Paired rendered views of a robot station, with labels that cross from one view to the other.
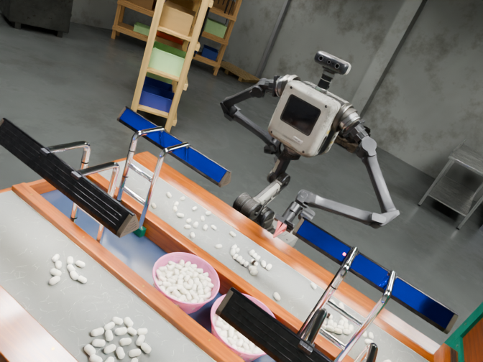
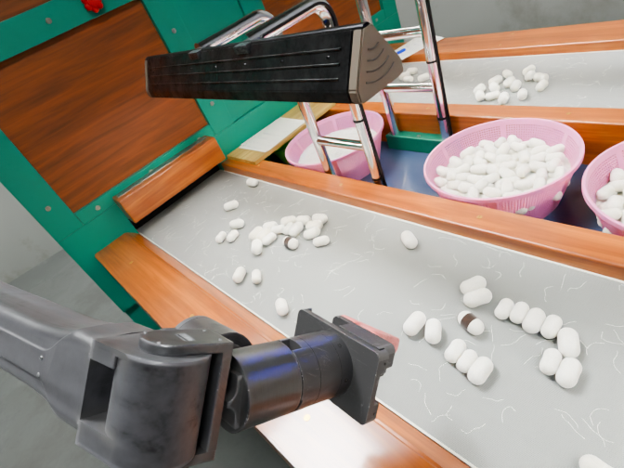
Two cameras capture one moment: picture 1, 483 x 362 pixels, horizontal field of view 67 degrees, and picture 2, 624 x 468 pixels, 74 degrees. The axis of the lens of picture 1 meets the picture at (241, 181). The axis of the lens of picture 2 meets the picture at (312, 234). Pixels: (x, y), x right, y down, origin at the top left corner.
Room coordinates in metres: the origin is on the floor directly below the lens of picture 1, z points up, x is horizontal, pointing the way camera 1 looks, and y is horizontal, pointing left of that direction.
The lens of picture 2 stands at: (1.69, -0.08, 1.21)
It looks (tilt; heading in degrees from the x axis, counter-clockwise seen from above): 35 degrees down; 221
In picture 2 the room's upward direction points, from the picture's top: 25 degrees counter-clockwise
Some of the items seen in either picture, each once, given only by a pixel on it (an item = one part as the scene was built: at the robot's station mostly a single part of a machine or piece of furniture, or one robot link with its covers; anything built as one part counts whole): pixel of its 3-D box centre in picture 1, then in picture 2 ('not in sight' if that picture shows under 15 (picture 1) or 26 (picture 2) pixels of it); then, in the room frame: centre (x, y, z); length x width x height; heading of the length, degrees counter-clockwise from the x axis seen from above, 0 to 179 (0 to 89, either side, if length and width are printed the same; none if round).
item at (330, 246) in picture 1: (370, 268); (229, 68); (1.16, -0.56, 1.08); 0.62 x 0.08 x 0.07; 70
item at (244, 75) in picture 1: (235, 72); not in sight; (8.87, 1.16, 0.05); 1.15 x 0.79 x 0.10; 62
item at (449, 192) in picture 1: (463, 179); not in sight; (5.91, -3.29, 0.48); 1.86 x 0.70 x 0.95; 152
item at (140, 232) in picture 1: (150, 180); not in sight; (1.41, 0.38, 0.90); 0.20 x 0.19 x 0.45; 70
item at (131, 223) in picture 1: (62, 172); not in sight; (0.96, 0.54, 1.08); 0.62 x 0.08 x 0.07; 70
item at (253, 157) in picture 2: not in sight; (281, 129); (0.76, -0.84, 0.77); 0.33 x 0.15 x 0.01; 160
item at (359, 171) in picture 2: not in sight; (338, 151); (0.84, -0.63, 0.72); 0.27 x 0.27 x 0.10
